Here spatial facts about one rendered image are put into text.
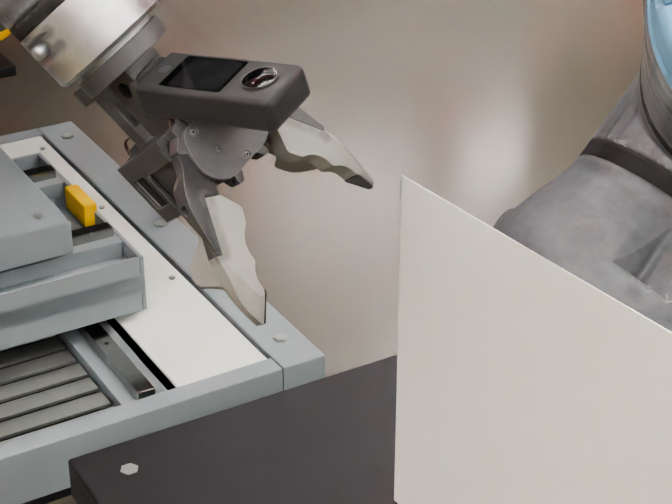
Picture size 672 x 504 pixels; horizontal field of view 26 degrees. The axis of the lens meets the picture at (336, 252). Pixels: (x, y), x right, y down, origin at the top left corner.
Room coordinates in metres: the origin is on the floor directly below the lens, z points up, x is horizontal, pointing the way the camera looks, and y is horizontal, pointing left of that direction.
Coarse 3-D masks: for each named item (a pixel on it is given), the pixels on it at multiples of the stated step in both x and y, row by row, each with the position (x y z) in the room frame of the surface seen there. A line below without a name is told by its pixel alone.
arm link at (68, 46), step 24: (72, 0) 0.90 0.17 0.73; (96, 0) 0.90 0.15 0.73; (120, 0) 0.91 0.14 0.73; (144, 0) 0.92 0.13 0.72; (48, 24) 0.90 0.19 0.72; (72, 24) 0.90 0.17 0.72; (96, 24) 0.90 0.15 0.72; (120, 24) 0.90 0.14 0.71; (144, 24) 0.93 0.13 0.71; (48, 48) 0.90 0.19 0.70; (72, 48) 0.89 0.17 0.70; (96, 48) 0.89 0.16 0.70; (48, 72) 0.92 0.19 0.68; (72, 72) 0.90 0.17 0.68
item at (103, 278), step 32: (32, 160) 1.88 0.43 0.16; (64, 192) 1.79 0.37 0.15; (96, 224) 1.65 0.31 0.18; (64, 256) 1.58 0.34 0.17; (96, 256) 1.60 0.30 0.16; (128, 256) 1.61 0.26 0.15; (0, 288) 1.54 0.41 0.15; (32, 288) 1.51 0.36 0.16; (64, 288) 1.53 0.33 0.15; (96, 288) 1.55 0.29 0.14; (128, 288) 1.57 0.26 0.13; (0, 320) 1.49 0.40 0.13; (32, 320) 1.51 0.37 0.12; (64, 320) 1.53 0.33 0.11; (96, 320) 1.55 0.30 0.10
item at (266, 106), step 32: (160, 64) 0.93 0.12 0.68; (192, 64) 0.91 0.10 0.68; (224, 64) 0.90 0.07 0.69; (256, 64) 0.89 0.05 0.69; (288, 64) 0.88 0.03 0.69; (160, 96) 0.89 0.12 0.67; (192, 96) 0.88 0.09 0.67; (224, 96) 0.86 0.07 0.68; (256, 96) 0.85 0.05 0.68; (288, 96) 0.86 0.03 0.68; (256, 128) 0.85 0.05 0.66
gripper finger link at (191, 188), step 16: (176, 160) 0.88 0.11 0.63; (192, 176) 0.87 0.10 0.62; (176, 192) 0.87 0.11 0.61; (192, 192) 0.86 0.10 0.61; (208, 192) 0.87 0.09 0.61; (192, 208) 0.86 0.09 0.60; (192, 224) 0.86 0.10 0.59; (208, 224) 0.86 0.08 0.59; (208, 240) 0.85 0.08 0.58; (208, 256) 0.85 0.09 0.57
